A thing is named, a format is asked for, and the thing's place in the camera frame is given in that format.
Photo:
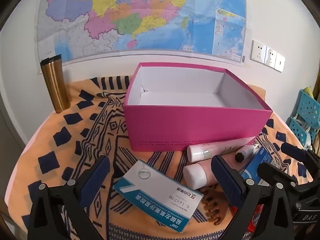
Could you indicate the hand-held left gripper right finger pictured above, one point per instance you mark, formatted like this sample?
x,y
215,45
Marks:
x,y
227,182

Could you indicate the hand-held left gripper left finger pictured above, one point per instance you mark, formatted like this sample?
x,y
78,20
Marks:
x,y
97,177

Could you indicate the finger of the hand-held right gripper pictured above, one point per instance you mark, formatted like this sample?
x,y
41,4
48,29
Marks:
x,y
270,170
292,151

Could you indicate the blue carton box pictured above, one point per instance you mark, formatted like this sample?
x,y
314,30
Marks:
x,y
260,158

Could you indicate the white tube black cap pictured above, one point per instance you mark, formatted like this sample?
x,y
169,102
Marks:
x,y
240,156

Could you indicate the brown hair claw clip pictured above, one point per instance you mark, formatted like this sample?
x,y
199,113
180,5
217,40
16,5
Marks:
x,y
215,212

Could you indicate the salmon pink tube white cap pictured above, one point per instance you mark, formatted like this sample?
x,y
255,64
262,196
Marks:
x,y
195,176

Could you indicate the light pink plant-print tube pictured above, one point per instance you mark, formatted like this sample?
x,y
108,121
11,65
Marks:
x,y
200,152

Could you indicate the white and blue medicine box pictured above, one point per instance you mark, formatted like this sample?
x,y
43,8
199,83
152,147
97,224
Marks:
x,y
160,197

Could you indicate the pink cardboard box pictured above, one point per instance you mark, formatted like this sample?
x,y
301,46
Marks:
x,y
187,125

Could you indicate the orange patterned blanket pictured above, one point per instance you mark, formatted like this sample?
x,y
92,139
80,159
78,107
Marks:
x,y
75,135

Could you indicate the yellow item in basket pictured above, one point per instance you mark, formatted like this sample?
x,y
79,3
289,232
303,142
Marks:
x,y
309,91

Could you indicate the gold thermos flask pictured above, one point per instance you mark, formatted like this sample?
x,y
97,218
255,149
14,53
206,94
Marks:
x,y
55,87

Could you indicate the white wall socket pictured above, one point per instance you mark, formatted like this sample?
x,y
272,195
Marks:
x,y
270,56
258,51
280,62

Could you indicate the colourful wall map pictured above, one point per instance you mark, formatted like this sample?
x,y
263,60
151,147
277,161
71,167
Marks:
x,y
150,17

